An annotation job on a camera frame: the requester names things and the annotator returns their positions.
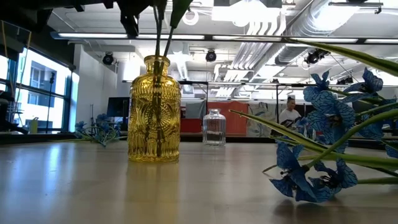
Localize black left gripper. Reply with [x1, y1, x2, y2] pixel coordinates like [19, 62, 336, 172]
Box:
[116, 0, 169, 37]

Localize person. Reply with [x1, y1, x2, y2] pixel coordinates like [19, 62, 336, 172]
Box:
[278, 96, 302, 129]

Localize silver ventilation duct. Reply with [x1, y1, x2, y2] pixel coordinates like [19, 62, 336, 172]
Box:
[273, 0, 360, 66]

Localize yellow glass vase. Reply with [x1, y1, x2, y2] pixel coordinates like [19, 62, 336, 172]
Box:
[127, 55, 182, 163]

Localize orange wall panel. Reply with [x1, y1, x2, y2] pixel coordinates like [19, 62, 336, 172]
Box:
[206, 101, 249, 136]

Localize black overhead bar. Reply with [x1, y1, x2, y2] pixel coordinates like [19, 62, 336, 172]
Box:
[51, 31, 398, 45]

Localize black computer screen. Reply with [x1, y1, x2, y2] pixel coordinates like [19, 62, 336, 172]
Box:
[106, 96, 131, 118]

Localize black ceiling spotlight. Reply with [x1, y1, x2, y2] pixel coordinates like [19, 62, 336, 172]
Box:
[304, 49, 326, 65]
[205, 49, 218, 63]
[101, 52, 115, 66]

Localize clear glass vase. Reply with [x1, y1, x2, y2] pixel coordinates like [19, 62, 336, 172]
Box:
[202, 108, 227, 147]

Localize black tripod stand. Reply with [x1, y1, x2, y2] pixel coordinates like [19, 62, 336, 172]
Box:
[45, 71, 56, 134]

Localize blue artificial flower stem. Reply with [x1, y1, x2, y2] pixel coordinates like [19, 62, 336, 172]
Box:
[73, 113, 127, 147]
[294, 116, 317, 139]
[229, 37, 398, 203]

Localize green flower stems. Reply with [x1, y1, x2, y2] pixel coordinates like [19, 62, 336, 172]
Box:
[160, 0, 194, 156]

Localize yellow-green container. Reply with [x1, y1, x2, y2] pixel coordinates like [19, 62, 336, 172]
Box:
[29, 116, 40, 134]

